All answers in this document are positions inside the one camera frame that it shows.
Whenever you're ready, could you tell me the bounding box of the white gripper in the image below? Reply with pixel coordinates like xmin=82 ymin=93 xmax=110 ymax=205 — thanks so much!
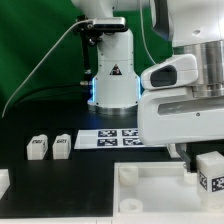
xmin=137 ymin=87 xmax=224 ymax=172

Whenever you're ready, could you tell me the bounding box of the white obstacle left piece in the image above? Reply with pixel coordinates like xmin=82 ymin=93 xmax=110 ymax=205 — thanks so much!
xmin=0 ymin=169 xmax=10 ymax=199

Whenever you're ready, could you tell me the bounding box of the grey cable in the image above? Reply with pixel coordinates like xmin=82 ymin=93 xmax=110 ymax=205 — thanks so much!
xmin=1 ymin=19 xmax=94 ymax=119

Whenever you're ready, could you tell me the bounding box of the black camera stand pole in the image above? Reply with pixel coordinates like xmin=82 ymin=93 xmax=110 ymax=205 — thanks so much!
xmin=76 ymin=15 xmax=99 ymax=85

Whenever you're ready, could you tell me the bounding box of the white sheet with tags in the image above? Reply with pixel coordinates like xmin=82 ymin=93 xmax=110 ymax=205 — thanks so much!
xmin=73 ymin=127 xmax=166 ymax=150

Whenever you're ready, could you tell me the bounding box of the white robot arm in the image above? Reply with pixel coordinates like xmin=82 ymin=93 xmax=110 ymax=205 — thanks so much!
xmin=138 ymin=0 xmax=224 ymax=170

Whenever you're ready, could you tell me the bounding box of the grey camera on stand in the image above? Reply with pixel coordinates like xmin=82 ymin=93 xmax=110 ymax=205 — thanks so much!
xmin=92 ymin=17 xmax=126 ymax=32

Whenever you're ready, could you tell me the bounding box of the white square tabletop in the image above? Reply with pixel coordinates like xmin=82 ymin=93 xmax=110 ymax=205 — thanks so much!
xmin=112 ymin=162 xmax=224 ymax=224

